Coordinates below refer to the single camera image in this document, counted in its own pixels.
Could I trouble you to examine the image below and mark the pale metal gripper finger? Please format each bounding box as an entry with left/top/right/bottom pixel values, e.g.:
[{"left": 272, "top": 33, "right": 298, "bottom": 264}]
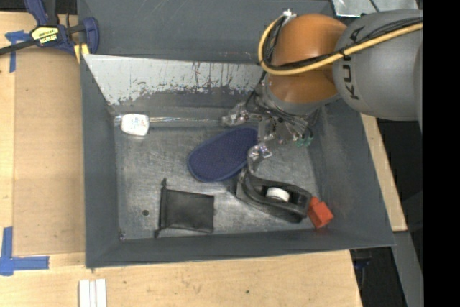
[
  {"left": 246, "top": 142, "right": 273, "bottom": 174},
  {"left": 220, "top": 102, "right": 252, "bottom": 127}
]

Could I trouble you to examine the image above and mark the blue oval mesh pad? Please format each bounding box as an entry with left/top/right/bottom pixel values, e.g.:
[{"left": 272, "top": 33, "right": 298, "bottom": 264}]
[{"left": 186, "top": 126, "right": 259, "bottom": 183}]

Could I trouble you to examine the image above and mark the black tape dispenser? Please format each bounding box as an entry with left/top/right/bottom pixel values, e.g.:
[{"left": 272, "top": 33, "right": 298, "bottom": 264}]
[{"left": 235, "top": 170, "right": 313, "bottom": 224}]

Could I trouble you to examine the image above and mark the red block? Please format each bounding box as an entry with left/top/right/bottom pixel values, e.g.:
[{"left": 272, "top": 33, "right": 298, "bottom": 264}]
[{"left": 307, "top": 196, "right": 335, "bottom": 230}]

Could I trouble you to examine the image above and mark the black cloth pouch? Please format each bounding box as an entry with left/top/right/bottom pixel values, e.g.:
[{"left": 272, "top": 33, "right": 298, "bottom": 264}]
[{"left": 154, "top": 178, "right": 216, "bottom": 239}]

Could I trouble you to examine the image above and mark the grey metal bin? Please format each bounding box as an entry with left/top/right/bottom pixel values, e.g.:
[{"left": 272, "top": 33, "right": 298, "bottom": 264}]
[{"left": 75, "top": 0, "right": 397, "bottom": 269}]

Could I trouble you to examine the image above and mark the small white packet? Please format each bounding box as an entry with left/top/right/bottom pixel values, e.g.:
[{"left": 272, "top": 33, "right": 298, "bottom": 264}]
[{"left": 120, "top": 113, "right": 150, "bottom": 137}]

